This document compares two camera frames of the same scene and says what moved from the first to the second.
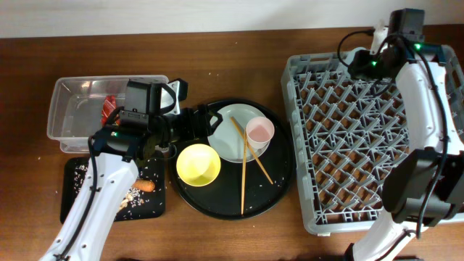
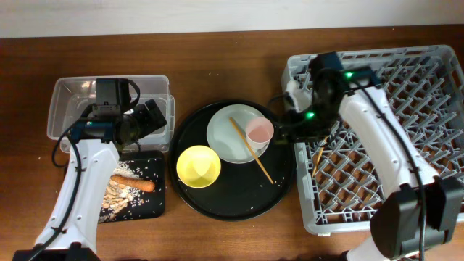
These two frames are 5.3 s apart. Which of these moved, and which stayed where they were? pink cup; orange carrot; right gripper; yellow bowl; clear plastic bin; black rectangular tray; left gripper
Moved: right gripper; left gripper
Stayed: clear plastic bin; orange carrot; pink cup; yellow bowl; black rectangular tray
